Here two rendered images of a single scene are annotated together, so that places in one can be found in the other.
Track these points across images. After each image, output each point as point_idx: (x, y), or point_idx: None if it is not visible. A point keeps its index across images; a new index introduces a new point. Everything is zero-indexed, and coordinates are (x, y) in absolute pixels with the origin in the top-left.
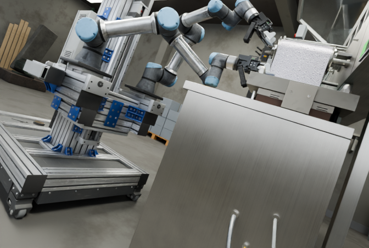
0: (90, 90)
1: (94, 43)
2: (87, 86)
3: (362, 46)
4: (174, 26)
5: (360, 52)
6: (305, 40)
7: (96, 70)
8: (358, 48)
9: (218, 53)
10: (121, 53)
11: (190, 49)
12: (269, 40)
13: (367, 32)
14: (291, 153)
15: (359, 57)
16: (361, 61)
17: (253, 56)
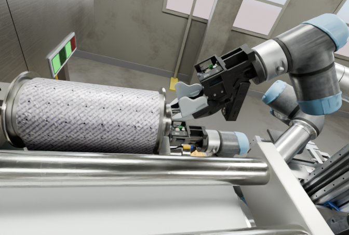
0: (250, 145)
1: (280, 120)
2: (250, 141)
3: (35, 60)
4: (263, 98)
5: (40, 69)
6: (36, 151)
7: (273, 142)
8: (17, 64)
9: (232, 131)
10: (345, 159)
11: (279, 139)
12: (176, 99)
13: (32, 40)
14: None
15: (43, 74)
16: (55, 76)
17: (179, 120)
